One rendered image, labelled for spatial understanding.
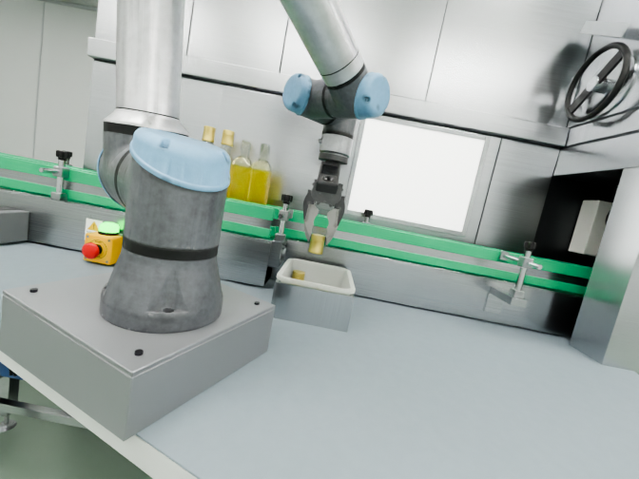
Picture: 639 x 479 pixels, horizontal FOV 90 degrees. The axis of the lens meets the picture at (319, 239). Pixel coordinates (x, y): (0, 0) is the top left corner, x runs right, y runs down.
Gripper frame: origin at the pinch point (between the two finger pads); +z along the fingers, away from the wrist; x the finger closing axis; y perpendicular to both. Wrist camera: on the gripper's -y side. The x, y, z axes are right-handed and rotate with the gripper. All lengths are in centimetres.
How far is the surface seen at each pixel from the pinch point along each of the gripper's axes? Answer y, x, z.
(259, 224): 8.3, 16.6, 0.5
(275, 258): 6.3, 10.4, 8.4
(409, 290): 16.6, -28.7, 12.2
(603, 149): 21, -74, -38
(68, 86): 325, 352, -83
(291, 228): 18.0, 9.0, 1.0
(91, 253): -5, 52, 13
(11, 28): 324, 429, -140
